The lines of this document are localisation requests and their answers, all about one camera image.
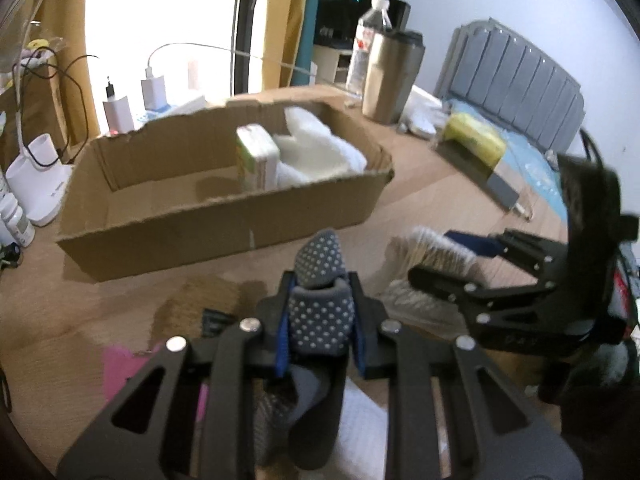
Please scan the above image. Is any white power strip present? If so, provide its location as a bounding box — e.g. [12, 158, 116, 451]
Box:
[107, 94, 208, 136]

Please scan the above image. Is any black window frame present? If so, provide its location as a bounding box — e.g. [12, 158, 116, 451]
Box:
[235, 0, 267, 96]

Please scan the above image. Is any pink plush toy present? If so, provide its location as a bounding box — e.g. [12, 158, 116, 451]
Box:
[101, 344, 208, 423]

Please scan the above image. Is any steel travel tumbler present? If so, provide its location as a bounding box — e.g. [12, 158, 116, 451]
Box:
[362, 30, 426, 125]

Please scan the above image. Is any beige cabinet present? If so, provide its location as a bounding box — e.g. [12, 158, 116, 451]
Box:
[312, 42, 358, 83]

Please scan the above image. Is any white charger with cable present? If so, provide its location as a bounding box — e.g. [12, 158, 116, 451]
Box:
[141, 65, 167, 111]

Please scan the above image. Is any clear water bottle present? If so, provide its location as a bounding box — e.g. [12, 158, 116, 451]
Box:
[346, 0, 393, 98]

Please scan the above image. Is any cardboard box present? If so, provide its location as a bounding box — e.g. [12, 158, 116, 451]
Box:
[55, 85, 396, 283]

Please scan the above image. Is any grey dotted sock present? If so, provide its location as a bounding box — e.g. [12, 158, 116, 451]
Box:
[250, 229, 357, 472]

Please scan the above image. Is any black appliance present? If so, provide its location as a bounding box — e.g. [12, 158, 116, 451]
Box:
[315, 0, 411, 46]

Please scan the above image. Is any beige knitted sock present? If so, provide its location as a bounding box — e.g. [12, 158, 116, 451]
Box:
[382, 226, 488, 333]

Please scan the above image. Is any white waffle cloth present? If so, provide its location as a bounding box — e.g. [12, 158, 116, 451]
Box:
[337, 377, 393, 480]

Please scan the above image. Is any yellow curtain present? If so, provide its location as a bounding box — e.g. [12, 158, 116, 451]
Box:
[27, 0, 98, 156]
[262, 0, 311, 91]

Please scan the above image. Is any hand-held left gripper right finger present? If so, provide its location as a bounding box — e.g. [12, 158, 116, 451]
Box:
[347, 272, 583, 480]

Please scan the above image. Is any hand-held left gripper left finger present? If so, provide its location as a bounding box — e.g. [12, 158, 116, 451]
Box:
[56, 271, 301, 480]

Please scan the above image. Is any blue bed sheet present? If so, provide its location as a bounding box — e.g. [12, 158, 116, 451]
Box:
[447, 100, 573, 221]

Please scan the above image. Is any bagged yellow plush toy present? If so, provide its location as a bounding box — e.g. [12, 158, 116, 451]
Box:
[19, 37, 69, 69]

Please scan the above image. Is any grey bed headboard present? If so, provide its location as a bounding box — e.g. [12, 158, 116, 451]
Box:
[434, 19, 587, 156]

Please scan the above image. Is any white charger black plug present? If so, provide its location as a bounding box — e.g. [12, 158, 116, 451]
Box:
[102, 75, 135, 133]

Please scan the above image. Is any black cable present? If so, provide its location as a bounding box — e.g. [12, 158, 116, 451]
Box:
[19, 52, 117, 167]

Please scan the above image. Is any white plastic bag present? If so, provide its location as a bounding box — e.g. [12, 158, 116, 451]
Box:
[400, 85, 453, 136]

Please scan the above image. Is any white pill bottle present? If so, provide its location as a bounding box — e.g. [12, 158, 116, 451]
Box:
[0, 170, 17, 211]
[0, 204, 36, 249]

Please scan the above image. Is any dark grey box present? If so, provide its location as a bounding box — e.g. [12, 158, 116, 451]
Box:
[435, 140, 533, 217]

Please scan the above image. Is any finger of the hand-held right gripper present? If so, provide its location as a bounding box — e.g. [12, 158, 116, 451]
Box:
[407, 265, 572, 315]
[444, 229, 572, 282]

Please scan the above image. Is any small white green carton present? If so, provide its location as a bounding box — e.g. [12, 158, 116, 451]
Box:
[235, 125, 282, 193]

